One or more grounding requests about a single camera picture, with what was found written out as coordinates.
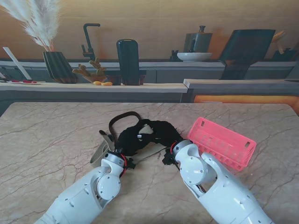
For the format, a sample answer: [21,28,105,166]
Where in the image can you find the white slanted board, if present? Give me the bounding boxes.
[2,46,31,80]

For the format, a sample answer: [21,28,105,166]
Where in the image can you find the tall black appliance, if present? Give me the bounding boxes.
[107,39,147,86]

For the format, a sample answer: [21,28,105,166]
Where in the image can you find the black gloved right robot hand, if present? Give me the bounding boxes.
[149,119,184,148]

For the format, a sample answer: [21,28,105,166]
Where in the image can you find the left arm red black cables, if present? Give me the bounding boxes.
[118,153,128,178]

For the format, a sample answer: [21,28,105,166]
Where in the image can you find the white speckled bowl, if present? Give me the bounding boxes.
[176,52,213,62]

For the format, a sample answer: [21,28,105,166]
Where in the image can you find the dark ribbed vase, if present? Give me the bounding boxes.
[42,51,79,84]

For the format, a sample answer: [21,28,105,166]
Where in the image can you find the arm red black cables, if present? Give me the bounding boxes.
[170,141,207,194]
[118,153,128,178]

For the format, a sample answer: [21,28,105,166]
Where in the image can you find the plate with red chillies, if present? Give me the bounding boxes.
[6,79,42,85]

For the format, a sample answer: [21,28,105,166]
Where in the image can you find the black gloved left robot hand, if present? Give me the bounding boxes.
[116,119,155,156]

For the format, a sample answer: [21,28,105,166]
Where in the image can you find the pink plastic storage basket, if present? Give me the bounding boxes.
[187,117,257,173]

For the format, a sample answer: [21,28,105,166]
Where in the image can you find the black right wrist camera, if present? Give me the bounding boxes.
[162,150,176,166]

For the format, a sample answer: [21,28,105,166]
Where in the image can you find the black kitchen faucet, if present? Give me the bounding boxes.
[81,23,101,62]

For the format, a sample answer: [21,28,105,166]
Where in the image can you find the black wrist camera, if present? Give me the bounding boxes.
[162,150,176,166]
[125,157,137,170]

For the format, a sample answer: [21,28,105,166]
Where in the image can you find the yellow wooden utensil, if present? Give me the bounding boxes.
[271,30,287,55]

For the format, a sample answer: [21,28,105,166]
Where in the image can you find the white pampas grass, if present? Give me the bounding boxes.
[0,0,61,52]

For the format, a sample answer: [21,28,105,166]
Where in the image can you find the dark woven belt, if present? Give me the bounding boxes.
[108,111,142,143]

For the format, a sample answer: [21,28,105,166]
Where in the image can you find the dark utensil holder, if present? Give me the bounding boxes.
[272,48,295,62]

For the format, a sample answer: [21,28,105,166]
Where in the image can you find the right arm red black cables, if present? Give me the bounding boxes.
[170,141,207,194]

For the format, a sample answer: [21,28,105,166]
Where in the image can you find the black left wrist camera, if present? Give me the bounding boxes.
[125,157,137,170]

